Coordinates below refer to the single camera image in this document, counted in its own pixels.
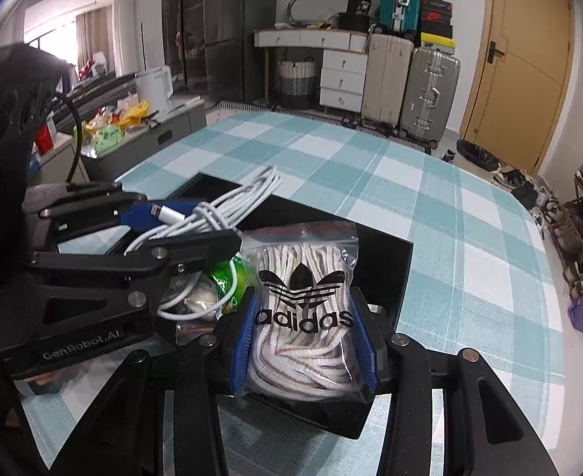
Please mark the white kettle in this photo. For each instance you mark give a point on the white kettle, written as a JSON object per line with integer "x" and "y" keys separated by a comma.
{"x": 153, "y": 87}

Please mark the bag of striped laces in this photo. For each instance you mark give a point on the bag of striped laces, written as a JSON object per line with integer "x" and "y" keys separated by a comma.
{"x": 301, "y": 267}

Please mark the grey cabinet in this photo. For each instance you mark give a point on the grey cabinet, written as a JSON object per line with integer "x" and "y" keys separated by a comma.
{"x": 162, "y": 134}

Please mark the wooden shoe rack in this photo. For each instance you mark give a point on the wooden shoe rack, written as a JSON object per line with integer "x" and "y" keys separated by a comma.
{"x": 581, "y": 198}

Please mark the pile of floor shoes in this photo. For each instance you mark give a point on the pile of floor shoes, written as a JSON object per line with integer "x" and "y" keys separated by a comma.
{"x": 524, "y": 191}

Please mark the woven laundry basket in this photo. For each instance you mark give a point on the woven laundry basket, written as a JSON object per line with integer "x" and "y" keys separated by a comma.
{"x": 295, "y": 84}

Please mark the beige curtain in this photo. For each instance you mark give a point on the beige curtain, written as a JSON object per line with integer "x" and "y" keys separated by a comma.
{"x": 93, "y": 34}

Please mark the yellow snack bag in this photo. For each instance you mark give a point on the yellow snack bag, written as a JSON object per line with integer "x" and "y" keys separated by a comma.
{"x": 135, "y": 111}

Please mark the dark glass wardrobe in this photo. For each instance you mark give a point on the dark glass wardrobe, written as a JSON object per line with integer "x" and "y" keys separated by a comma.
{"x": 182, "y": 25}

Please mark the black bag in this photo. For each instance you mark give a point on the black bag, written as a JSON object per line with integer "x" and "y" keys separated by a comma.
{"x": 355, "y": 10}

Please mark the red logo shoe box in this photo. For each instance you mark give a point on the red logo shoe box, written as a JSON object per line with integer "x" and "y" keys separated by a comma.
{"x": 437, "y": 18}

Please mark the black cardboard box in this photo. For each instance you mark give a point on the black cardboard box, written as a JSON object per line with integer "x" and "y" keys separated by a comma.
{"x": 385, "y": 277}

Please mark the silver suitcase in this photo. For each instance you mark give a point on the silver suitcase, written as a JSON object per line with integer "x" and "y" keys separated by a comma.
{"x": 430, "y": 94}

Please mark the grey refrigerator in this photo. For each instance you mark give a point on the grey refrigerator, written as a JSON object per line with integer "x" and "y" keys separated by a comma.
{"x": 239, "y": 34}

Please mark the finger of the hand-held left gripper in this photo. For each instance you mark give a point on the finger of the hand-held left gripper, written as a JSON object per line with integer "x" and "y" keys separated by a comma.
{"x": 123, "y": 263}
{"x": 137, "y": 218}

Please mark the white oval frame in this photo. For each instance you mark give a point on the white oval frame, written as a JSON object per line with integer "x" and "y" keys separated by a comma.
{"x": 294, "y": 5}

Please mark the wooden door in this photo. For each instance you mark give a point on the wooden door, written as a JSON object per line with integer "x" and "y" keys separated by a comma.
{"x": 519, "y": 59}

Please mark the pale green packet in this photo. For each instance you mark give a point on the pale green packet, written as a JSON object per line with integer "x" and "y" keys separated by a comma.
{"x": 108, "y": 140}

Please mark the beige suitcase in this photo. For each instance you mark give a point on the beige suitcase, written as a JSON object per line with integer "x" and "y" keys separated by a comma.
{"x": 388, "y": 79}

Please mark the yellow white shoe box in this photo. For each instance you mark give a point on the yellow white shoe box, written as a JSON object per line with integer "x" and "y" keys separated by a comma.
{"x": 438, "y": 43}

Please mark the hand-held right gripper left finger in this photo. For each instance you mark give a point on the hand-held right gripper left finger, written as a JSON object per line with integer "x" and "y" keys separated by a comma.
{"x": 241, "y": 352}

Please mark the black shoe box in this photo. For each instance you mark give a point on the black shoe box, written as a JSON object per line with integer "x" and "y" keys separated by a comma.
{"x": 437, "y": 29}
{"x": 437, "y": 6}

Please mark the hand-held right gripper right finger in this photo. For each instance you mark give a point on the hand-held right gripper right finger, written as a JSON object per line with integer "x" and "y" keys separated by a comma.
{"x": 368, "y": 347}

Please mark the black trash bin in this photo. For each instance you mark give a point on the black trash bin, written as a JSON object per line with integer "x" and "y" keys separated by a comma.
{"x": 477, "y": 153}

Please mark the white desk with drawers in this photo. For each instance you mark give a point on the white desk with drawers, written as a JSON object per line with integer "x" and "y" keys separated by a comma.
{"x": 341, "y": 69}

